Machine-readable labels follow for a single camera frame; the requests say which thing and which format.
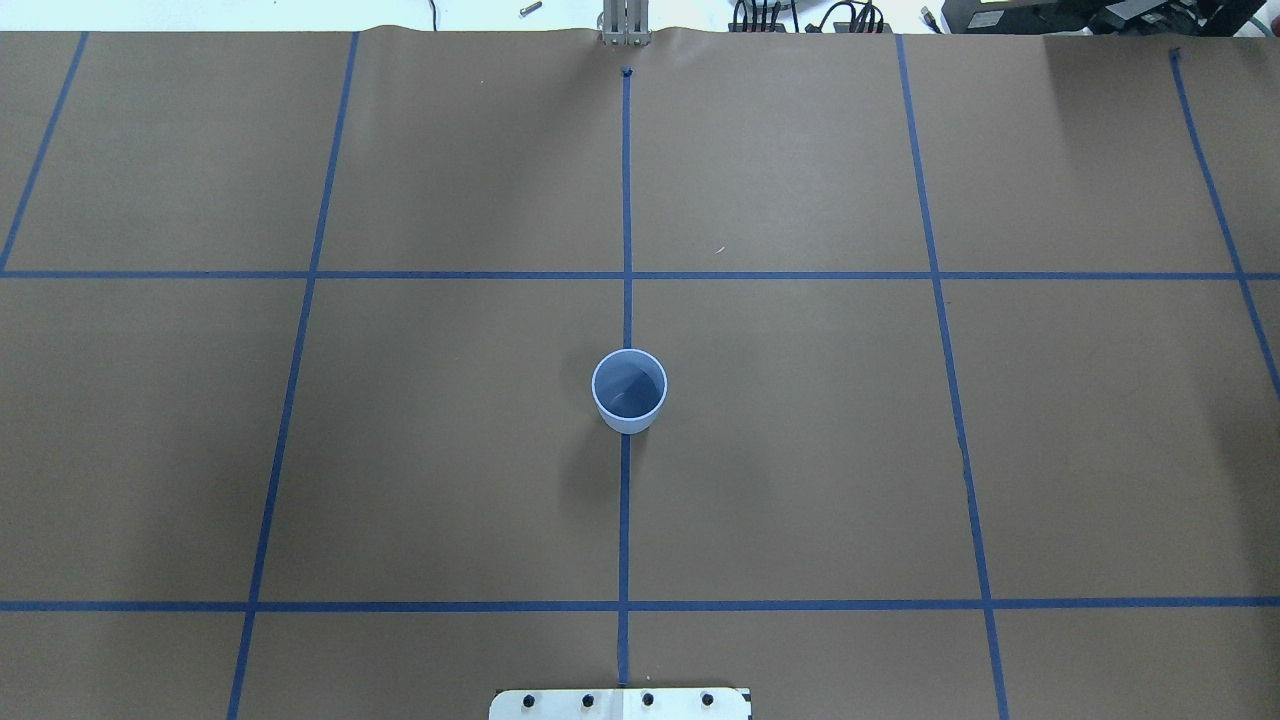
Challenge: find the blue cup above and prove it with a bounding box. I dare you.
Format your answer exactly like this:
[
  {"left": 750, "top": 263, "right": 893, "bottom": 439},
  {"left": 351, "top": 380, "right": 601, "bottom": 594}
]
[{"left": 590, "top": 348, "right": 669, "bottom": 436}]

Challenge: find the white pedestal column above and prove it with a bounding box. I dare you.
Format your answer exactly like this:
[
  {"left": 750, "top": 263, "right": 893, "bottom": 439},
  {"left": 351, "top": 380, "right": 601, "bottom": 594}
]
[{"left": 488, "top": 687, "right": 754, "bottom": 719}]

